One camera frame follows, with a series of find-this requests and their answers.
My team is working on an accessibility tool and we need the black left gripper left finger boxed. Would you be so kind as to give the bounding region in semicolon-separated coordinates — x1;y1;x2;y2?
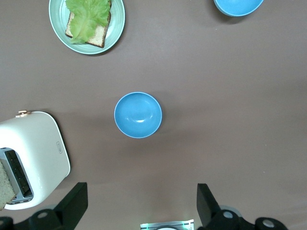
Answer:
0;182;88;230

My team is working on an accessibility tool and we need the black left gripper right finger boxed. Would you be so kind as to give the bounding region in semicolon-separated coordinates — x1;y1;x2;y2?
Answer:
197;183;288;230

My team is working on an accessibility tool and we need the blue bowl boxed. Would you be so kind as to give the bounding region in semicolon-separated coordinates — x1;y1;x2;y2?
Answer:
213;0;265;17
113;92;163;139

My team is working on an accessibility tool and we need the white toaster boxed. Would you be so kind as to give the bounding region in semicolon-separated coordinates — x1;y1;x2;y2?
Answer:
0;109;71;211

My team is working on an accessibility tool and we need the brown wholegrain bread slice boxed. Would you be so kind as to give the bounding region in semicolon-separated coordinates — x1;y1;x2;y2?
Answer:
0;159;17;211

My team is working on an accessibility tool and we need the white bread slice dark crust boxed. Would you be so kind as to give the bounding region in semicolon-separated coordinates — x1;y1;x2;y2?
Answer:
64;0;112;48

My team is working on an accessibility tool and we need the green plate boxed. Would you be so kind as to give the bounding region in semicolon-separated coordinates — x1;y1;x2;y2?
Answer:
48;0;126;55

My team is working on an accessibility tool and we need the green lettuce leaf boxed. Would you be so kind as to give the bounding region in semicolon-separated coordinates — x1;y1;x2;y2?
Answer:
65;0;111;45

